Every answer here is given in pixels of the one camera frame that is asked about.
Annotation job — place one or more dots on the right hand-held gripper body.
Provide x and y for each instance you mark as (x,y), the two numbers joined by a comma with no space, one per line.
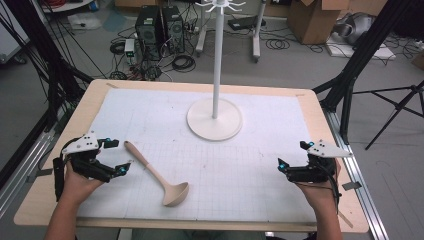
(311,171)

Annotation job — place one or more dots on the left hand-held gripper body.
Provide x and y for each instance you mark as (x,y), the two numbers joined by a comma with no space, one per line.
(87,160)

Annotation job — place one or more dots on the beige ladle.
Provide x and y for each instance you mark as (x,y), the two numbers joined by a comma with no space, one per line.
(176,195)

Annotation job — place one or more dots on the person's right hand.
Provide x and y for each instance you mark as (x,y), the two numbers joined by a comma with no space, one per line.
(316,195)

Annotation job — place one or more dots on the person's left hand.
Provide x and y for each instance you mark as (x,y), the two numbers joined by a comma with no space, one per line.
(78,188)

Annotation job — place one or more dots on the grey tape strip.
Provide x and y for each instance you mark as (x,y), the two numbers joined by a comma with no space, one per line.
(351,186)
(40,174)

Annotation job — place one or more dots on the white grid mat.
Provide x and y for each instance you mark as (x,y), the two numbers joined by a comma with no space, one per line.
(233,173)

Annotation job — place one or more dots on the white hook rack stand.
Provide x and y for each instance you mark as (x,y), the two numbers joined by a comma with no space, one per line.
(216,120)

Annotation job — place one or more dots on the small white power box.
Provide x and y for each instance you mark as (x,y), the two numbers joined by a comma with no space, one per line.
(130,50)

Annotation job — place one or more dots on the black tripod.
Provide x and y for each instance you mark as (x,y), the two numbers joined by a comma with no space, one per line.
(396,106)

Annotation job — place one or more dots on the white flat board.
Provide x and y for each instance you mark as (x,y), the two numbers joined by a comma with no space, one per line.
(363,52)

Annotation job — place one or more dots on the white table leg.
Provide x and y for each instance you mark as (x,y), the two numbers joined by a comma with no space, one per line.
(201,33)
(256,40)

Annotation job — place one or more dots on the black computer tower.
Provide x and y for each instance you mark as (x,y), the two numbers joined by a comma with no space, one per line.
(149,31)
(173,30)

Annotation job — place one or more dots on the brown cardboard box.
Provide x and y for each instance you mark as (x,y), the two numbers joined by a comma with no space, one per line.
(313,21)

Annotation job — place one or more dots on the grey bag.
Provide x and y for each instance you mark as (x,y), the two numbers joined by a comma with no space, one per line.
(356,28)

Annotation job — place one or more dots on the flat black box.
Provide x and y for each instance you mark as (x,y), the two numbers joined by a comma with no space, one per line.
(245,22)

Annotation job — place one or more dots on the white cabinet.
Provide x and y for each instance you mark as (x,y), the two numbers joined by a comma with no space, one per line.
(10,36)

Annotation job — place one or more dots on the aluminium rail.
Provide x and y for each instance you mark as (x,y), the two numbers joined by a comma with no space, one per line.
(23,170)
(361,186)

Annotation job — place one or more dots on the black metal frame post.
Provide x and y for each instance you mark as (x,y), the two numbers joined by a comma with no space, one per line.
(40,50)
(363,50)

